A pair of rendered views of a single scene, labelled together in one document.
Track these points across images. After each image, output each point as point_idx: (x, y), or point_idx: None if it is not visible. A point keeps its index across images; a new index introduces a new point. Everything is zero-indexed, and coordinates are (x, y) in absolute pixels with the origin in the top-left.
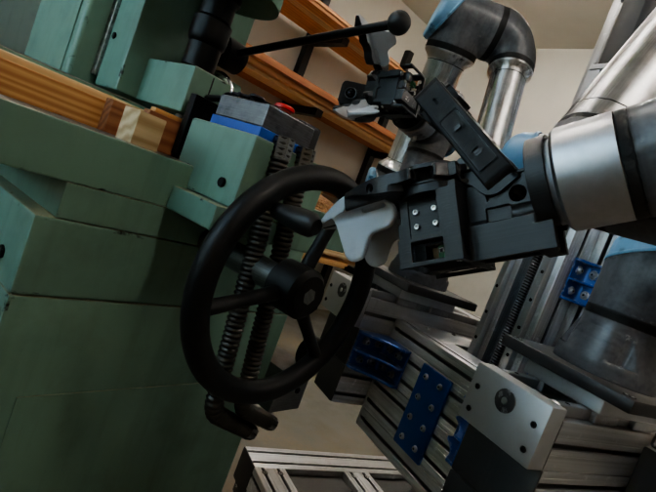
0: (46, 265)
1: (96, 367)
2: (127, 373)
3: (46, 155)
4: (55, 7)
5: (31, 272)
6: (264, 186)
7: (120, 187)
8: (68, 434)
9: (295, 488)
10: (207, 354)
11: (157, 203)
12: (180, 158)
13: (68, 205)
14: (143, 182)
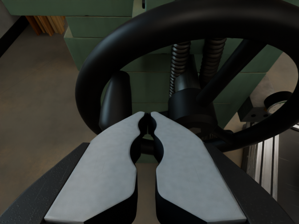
0: (84, 59)
1: (133, 95)
2: (150, 98)
3: (42, 4)
4: None
5: (80, 63)
6: (91, 58)
7: (97, 11)
8: (132, 114)
9: (278, 135)
10: None
11: (127, 15)
12: None
13: (74, 30)
14: (110, 2)
